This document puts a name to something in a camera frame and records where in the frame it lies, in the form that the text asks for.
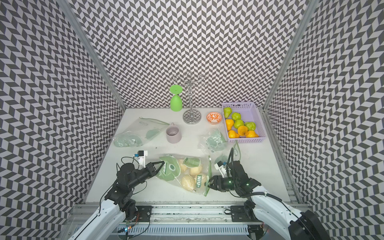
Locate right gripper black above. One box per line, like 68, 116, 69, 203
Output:
204, 175, 240, 192

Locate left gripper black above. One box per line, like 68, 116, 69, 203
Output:
128, 161, 165, 189

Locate zip bag with beige fruit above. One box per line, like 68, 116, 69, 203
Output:
157, 154, 212, 197

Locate zip bag with green pears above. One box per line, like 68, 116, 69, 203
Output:
113, 117, 170, 148

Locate zip bag with orange fruit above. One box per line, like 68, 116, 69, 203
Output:
198, 128, 241, 165

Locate yellow pear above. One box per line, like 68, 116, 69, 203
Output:
246, 131, 259, 138
226, 119, 235, 132
237, 125, 248, 137
228, 130, 240, 139

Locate green pear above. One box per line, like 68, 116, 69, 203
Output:
234, 119, 244, 129
245, 122, 256, 131
232, 112, 242, 121
223, 107, 233, 119

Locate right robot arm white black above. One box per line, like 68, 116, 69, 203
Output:
206, 148, 330, 240

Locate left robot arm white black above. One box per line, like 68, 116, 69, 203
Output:
69, 161, 165, 240

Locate lilac mug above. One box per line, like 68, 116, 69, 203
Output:
166, 123, 182, 144

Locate chrome mug tree stand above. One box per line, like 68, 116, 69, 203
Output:
171, 72, 206, 125

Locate green plastic goblet upside down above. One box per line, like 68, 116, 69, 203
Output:
170, 85, 183, 112

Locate orange patterned small bowl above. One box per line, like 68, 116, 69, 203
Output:
206, 112, 223, 125

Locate purple plastic basket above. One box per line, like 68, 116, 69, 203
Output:
222, 102, 267, 144

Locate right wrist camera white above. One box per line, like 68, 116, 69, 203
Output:
214, 161, 228, 178

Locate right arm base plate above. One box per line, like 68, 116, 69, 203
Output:
230, 206, 257, 223

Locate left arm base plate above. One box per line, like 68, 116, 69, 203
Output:
126, 205, 153, 223

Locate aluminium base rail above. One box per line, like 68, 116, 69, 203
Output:
59, 202, 310, 240

